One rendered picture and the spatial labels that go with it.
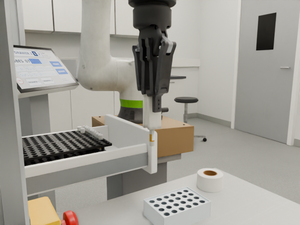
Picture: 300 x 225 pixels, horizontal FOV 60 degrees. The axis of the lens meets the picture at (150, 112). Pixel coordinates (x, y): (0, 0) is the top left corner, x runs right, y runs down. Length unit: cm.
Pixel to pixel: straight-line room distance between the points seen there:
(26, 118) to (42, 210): 127
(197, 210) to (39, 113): 123
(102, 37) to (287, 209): 75
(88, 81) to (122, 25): 336
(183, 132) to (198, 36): 455
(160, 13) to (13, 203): 39
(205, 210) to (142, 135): 24
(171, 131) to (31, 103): 89
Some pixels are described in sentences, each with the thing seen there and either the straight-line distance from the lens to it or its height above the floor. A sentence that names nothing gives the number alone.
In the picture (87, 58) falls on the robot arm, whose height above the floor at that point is 111.
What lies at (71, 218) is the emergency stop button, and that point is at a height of 89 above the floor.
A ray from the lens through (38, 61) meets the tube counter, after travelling 166.
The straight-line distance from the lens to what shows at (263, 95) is 425.
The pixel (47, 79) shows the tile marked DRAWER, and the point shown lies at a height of 101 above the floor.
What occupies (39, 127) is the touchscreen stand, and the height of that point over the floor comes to 73.
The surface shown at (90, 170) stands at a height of 86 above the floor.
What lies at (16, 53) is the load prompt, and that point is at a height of 115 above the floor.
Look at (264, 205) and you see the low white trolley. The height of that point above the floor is 76.
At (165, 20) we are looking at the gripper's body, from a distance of 51.
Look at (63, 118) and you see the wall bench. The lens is 371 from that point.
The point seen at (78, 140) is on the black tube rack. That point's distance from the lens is 70.
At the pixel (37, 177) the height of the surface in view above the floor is 87.
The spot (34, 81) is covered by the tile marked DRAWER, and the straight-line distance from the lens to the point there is 149.
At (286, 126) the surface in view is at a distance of 406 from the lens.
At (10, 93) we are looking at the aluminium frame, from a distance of 19.
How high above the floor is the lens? 109
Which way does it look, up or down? 10 degrees down
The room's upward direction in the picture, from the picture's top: straight up
